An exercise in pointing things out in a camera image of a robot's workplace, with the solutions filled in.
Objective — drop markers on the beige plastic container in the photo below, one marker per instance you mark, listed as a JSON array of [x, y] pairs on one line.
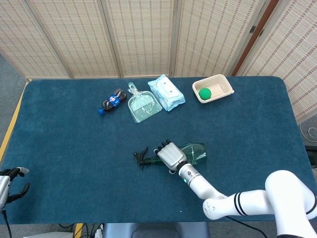
[[221, 86]]

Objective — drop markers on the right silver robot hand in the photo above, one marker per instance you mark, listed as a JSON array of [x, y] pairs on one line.
[[171, 155]]

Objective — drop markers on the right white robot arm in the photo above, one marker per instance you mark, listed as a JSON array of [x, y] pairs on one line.
[[198, 183]]

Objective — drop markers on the green ball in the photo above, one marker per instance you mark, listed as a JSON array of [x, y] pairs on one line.
[[205, 94]]

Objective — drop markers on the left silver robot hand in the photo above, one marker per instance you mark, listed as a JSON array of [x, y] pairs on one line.
[[4, 188]]

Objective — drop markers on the brown wooden post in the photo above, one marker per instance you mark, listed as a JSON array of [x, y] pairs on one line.
[[257, 34]]

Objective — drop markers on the cola bottle with blue cap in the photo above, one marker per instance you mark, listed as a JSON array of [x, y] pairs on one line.
[[112, 100]]

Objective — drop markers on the light blue wet wipes pack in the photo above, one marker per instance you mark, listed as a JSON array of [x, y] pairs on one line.
[[166, 91]]

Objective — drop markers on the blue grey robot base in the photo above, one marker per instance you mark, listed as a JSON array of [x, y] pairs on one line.
[[156, 230]]

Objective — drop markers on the wide bamboo folding screen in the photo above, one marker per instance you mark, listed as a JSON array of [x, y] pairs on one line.
[[138, 37]]

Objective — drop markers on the blue carpet table mat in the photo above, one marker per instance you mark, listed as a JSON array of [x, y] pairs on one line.
[[74, 148]]

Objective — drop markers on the black equipment piece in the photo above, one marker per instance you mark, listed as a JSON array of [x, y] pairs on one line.
[[311, 148]]

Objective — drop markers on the green spray bottle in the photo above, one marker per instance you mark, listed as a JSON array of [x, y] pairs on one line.
[[195, 151]]

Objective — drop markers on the narrow bamboo folding screen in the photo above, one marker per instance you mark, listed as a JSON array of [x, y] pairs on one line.
[[292, 49]]

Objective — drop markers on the yellow floor tape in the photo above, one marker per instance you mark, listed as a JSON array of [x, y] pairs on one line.
[[12, 124]]

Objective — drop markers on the pale green dustpan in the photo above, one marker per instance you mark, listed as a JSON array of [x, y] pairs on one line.
[[143, 106]]

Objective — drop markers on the metal screen hinge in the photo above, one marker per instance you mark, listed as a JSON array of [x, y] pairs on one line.
[[261, 33], [252, 29]]

